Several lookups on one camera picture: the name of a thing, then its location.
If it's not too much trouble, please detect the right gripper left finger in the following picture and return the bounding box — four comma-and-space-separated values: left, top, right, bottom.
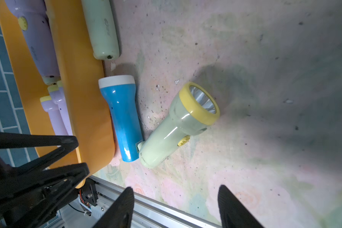
93, 187, 135, 228

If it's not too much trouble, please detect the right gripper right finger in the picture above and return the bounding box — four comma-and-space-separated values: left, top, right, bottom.
218, 185, 263, 228

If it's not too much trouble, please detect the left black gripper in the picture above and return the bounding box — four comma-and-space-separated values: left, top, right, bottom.
0, 132, 89, 228

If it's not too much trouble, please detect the purple flashlight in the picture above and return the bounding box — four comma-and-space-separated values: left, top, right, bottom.
5, 0, 60, 86
40, 96, 68, 135
47, 80, 73, 135

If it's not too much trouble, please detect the yellow plastic storage tray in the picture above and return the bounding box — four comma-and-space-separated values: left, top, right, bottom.
0, 1, 115, 175

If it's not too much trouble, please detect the green flashlight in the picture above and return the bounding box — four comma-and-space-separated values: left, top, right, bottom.
81, 0, 120, 60
138, 82, 220, 169

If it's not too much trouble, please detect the blue flashlight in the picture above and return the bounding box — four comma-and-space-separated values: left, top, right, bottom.
98, 75, 143, 162

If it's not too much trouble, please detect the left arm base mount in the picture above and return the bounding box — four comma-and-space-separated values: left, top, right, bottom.
79, 178, 98, 207

